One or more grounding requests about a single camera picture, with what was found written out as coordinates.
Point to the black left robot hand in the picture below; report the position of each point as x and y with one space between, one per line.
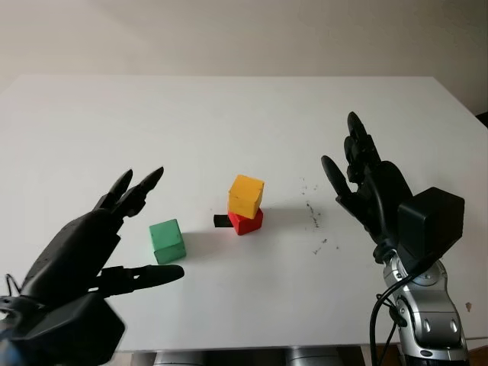
76 251

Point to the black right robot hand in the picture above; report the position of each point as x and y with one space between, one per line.
381 190

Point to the green wooden cube block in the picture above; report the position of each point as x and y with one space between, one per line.
167 242

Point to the yellow wooden cube block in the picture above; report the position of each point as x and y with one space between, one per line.
246 196

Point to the red wooden cube block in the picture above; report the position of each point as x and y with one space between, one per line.
248 226

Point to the dark furniture piece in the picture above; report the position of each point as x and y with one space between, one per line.
483 120

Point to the small black block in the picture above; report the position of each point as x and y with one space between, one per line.
221 221

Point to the grey robot torso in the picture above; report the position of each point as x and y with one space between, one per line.
305 356

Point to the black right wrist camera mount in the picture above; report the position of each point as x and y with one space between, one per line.
431 225

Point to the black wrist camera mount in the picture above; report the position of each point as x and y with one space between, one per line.
431 225
72 335

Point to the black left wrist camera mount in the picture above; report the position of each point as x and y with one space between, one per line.
72 335

